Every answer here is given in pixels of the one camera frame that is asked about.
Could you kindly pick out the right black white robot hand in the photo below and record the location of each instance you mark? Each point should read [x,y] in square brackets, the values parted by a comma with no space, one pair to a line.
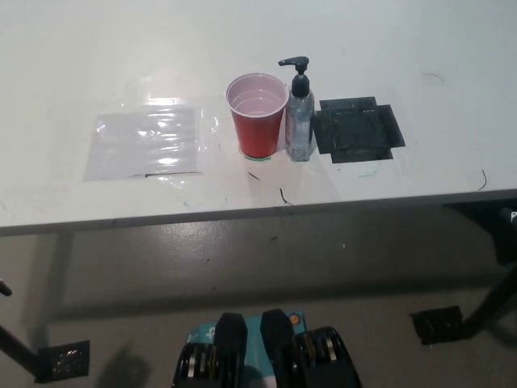
[509,218]

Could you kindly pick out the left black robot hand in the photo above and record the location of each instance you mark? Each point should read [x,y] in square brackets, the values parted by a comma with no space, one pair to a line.
[4,288]

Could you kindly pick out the clear hand soap pump bottle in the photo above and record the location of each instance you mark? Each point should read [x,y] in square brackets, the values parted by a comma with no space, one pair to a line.
[301,117]

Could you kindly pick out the black table leg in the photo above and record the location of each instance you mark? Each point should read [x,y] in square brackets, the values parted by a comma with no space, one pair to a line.
[494,299]
[18,349]

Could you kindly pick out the black tape patch on table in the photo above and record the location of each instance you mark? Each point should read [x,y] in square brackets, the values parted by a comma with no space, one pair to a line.
[355,129]

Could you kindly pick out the clear plastic sheet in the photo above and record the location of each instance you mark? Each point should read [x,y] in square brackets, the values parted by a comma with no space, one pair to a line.
[141,141]

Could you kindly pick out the red plastic cup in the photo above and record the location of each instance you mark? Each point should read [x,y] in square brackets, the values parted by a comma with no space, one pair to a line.
[258,129]

